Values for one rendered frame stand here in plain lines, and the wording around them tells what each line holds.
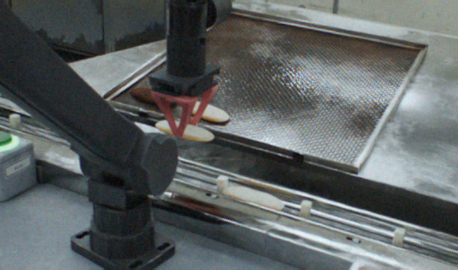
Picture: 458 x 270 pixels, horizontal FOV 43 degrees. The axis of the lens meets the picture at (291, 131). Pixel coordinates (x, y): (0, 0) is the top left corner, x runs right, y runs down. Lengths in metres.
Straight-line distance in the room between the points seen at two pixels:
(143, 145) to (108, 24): 2.97
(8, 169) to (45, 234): 0.13
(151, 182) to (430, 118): 0.55
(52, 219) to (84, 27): 2.93
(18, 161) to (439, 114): 0.72
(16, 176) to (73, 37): 2.93
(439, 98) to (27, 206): 0.74
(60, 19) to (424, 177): 3.21
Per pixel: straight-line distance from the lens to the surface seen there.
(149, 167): 0.73
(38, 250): 0.86
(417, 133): 1.04
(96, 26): 3.73
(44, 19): 4.00
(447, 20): 4.52
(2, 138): 0.97
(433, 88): 1.19
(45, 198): 0.97
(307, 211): 0.86
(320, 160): 0.93
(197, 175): 0.95
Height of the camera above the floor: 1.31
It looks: 24 degrees down
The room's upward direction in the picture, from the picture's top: 6 degrees clockwise
